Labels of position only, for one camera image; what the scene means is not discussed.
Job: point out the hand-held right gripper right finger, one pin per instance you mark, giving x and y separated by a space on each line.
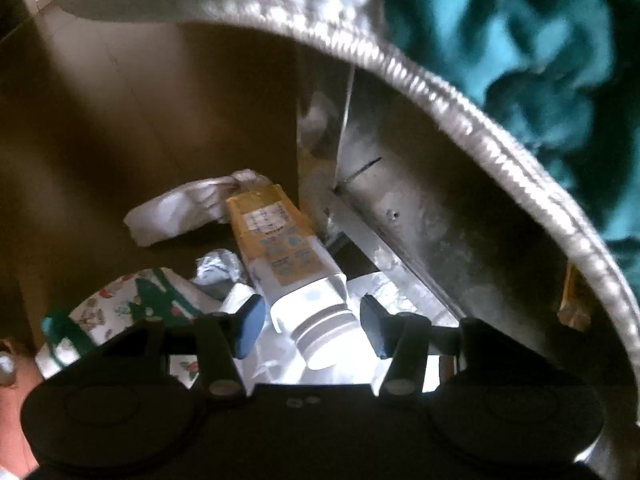
372 327

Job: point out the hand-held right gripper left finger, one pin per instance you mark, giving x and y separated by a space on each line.
250 325

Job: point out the white tube with yellow label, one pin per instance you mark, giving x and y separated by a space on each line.
295 280

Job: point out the crumpled silver foil ball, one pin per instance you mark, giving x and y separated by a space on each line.
220 272

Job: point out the green printed wrapping paper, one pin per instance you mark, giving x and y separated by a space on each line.
125 305

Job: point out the metal stool base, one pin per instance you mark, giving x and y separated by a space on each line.
425 200

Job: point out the rolled white paper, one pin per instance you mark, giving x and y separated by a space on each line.
175 207

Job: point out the yellow wrapper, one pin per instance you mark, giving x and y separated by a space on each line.
577 300

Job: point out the person's bare foot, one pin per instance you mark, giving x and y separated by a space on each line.
15 420

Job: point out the teal white zigzag quilt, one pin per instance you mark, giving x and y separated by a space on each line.
525 35

